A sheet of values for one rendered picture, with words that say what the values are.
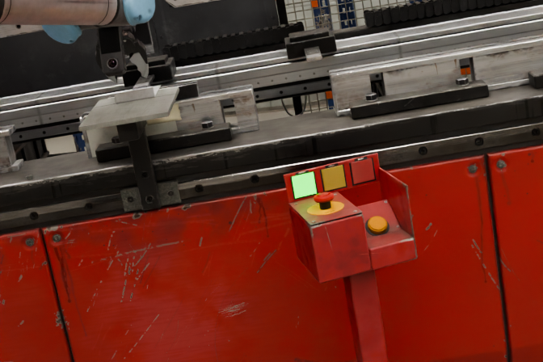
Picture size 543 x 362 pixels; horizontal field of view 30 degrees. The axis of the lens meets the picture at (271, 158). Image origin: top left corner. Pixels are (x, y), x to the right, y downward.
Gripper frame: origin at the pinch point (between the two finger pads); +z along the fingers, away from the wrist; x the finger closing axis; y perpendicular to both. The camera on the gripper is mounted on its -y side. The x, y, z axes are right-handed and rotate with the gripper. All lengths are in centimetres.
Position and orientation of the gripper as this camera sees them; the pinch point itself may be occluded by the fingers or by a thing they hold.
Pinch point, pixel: (129, 78)
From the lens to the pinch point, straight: 218.8
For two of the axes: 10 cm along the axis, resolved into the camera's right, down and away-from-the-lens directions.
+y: -1.2, -8.1, 5.8
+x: -9.9, 1.7, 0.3
